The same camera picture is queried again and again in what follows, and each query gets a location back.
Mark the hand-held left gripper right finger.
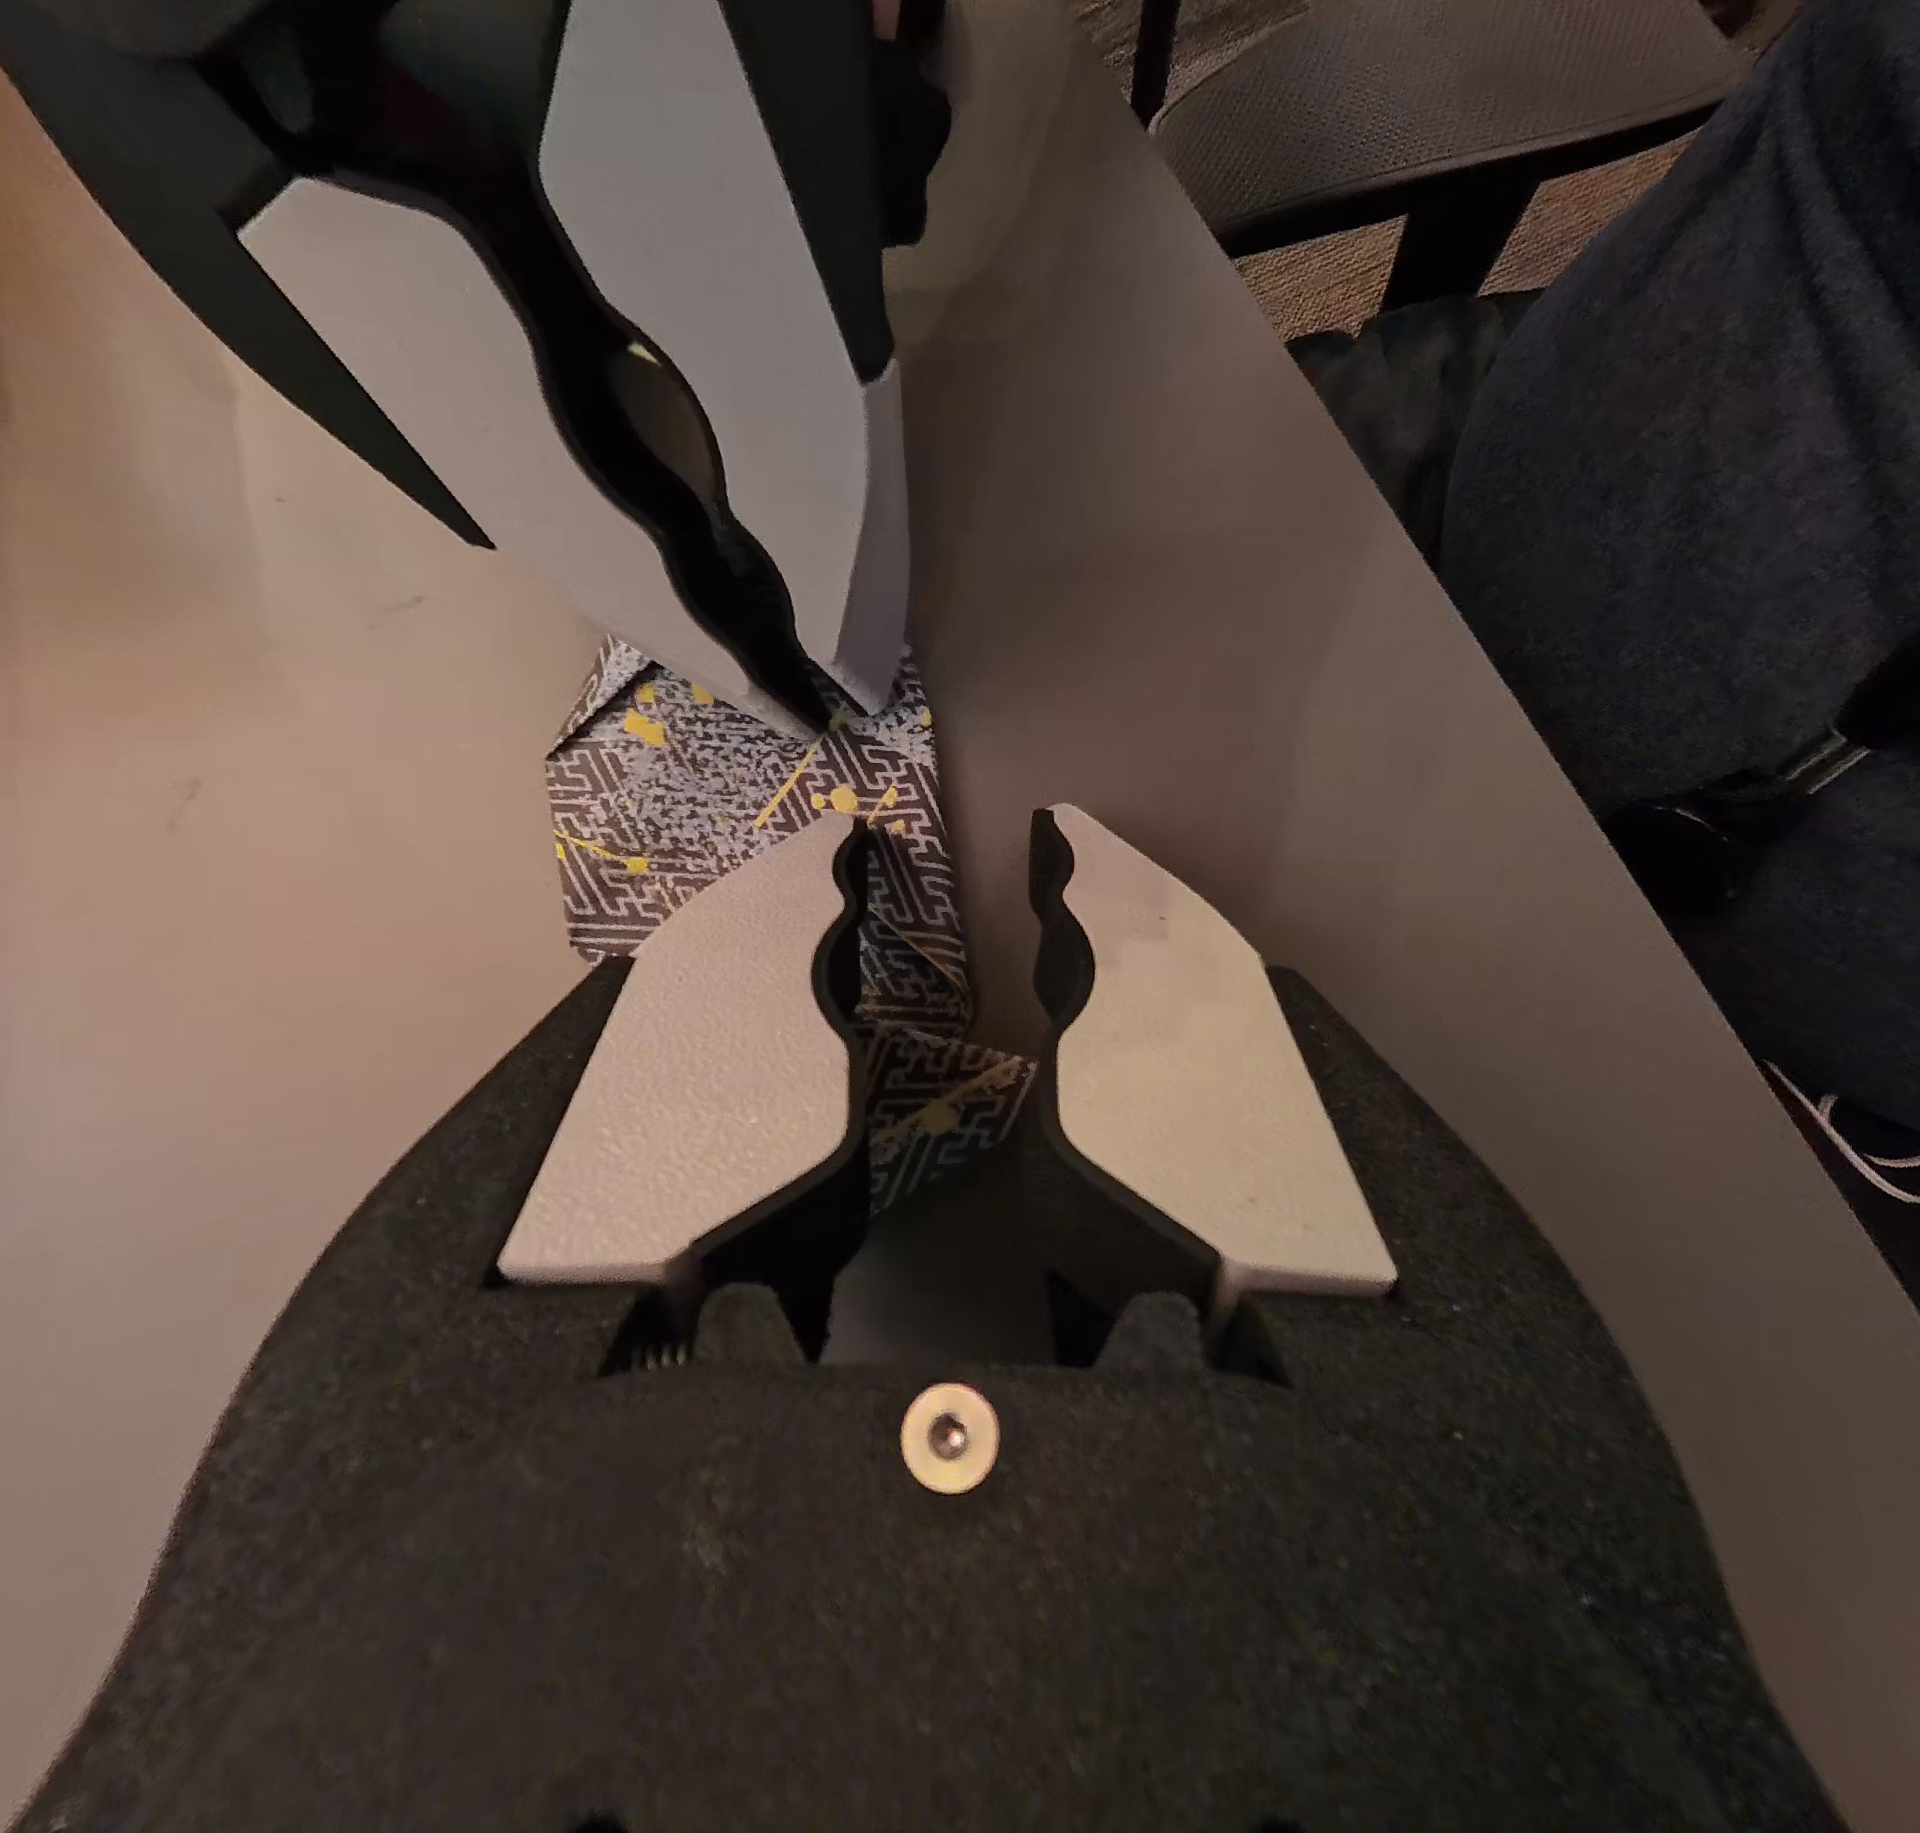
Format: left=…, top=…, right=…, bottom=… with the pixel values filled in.
left=1027, top=801, right=1399, bottom=1297

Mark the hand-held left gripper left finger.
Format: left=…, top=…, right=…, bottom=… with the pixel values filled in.
left=495, top=818, right=874, bottom=1289

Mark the grey office chair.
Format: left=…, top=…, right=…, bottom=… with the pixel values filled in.
left=1147, top=0, right=1754, bottom=313

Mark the dark patterned origami paper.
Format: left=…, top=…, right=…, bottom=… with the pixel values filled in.
left=541, top=633, right=1038, bottom=1211

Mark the dark green cloth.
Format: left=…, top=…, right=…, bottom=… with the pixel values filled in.
left=1290, top=295, right=1539, bottom=559

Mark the black strap with buckle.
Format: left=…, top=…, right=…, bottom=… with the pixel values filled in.
left=1604, top=647, right=1920, bottom=874

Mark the thin white cable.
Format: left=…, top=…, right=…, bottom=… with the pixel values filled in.
left=1761, top=1058, right=1920, bottom=1204

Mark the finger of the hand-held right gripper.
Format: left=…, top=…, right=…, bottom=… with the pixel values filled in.
left=539, top=0, right=915, bottom=718
left=238, top=175, right=830, bottom=730

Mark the black metal pole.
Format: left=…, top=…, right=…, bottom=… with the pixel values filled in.
left=1126, top=0, right=1197, bottom=125

